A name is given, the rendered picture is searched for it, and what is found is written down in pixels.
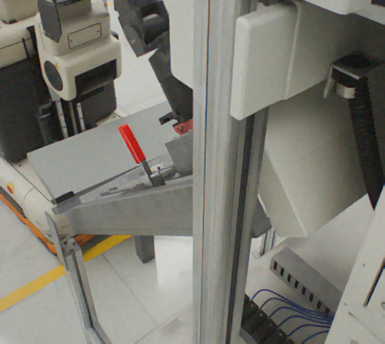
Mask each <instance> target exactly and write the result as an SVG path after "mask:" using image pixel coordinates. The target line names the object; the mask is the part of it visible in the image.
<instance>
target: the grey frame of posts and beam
mask: <svg viewBox="0 0 385 344"><path fill-rule="evenodd" d="M209 10H210V0H169V16H170V41H171V72H172V74H173V75H174V76H175V77H176V78H177V79H178V80H180V81H182V82H183V83H185V84H186V85H187V86H189V87H191V88H192V89H193V105H192V197H193V320H192V344H201V329H202V271H203V242H204V213H205V155H206V126H207V97H208V39H209ZM356 50H361V51H363V52H365V53H368V55H371V56H374V55H375V54H376V53H379V52H381V51H382V50H385V25H384V24H382V23H378V22H375V21H373V20H370V19H368V18H365V17H362V16H359V15H357V14H354V13H351V14H337V13H335V12H333V11H330V10H328V9H325V8H322V7H320V6H317V5H314V4H312V3H310V2H307V1H305V0H217V38H216V58H215V79H214V119H213V139H212V159H211V199H210V219H209V240H208V279H207V299H206V320H205V344H238V338H239V332H240V326H241V315H242V309H243V302H244V292H245V285H246V279H247V268H248V263H249V256H250V245H251V239H252V233H253V222H254V216H255V210H256V199H258V197H257V193H258V192H259V182H260V175H261V170H262V158H263V153H264V147H265V136H266V130H267V123H268V113H269V107H270V105H272V104H274V103H276V102H278V101H280V100H287V99H289V98H291V97H293V96H294V95H295V94H297V93H300V92H301V91H303V90H306V89H307V88H310V87H312V86H314V85H316V84H318V83H320V82H322V81H324V80H326V79H327V76H328V72H329V69H330V65H331V63H332V62H334V61H336V60H339V59H341V58H343V56H348V55H350V54H352V53H354V51H356ZM66 242H67V244H66V245H64V242H63V243H62V248H63V251H64V255H65V259H66V262H67V265H68V271H67V270H66V268H65V267H64V266H63V267H64V270H65V275H66V278H67V280H68V285H69V287H70V291H71V295H72V298H73V301H74V306H75V309H76V311H77V316H78V318H79V321H80V326H81V329H82V332H83V336H84V339H85V342H86V344H92V343H91V341H90V340H89V337H88V336H87V333H86V330H88V329H89V328H94V325H95V323H97V322H98V321H99V320H98V317H97V314H96V310H95V305H94V301H93V298H92V292H91V289H90V286H89V280H88V276H87V273H86V267H85V264H84V261H83V255H82V252H81V248H80V246H79V245H78V244H77V242H76V241H75V239H74V238H70V239H68V240H66Z"/></svg>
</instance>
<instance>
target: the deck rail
mask: <svg viewBox="0 0 385 344"><path fill-rule="evenodd" d="M65 214H66V216H67V218H68V220H69V223H70V225H71V226H72V227H71V228H73V230H74V232H75V234H95V235H126V236H188V237H193V180H192V179H190V180H187V181H181V182H177V183H173V184H167V185H163V186H159V187H152V188H149V189H145V190H139V191H135V192H131V193H124V194H120V195H117V196H114V197H110V198H107V199H100V200H96V201H92V202H85V203H82V204H80V205H78V206H76V207H74V208H72V209H69V210H68V211H66V212H65ZM271 229H272V227H271V224H270V221H269V219H268V217H267V215H266V213H265V210H264V208H263V207H262V204H261V202H260V200H259V197H258V199H256V210H255V216H254V222H253V233H252V239H258V238H259V237H260V236H262V235H264V234H265V233H267V232H268V231H269V230H271Z"/></svg>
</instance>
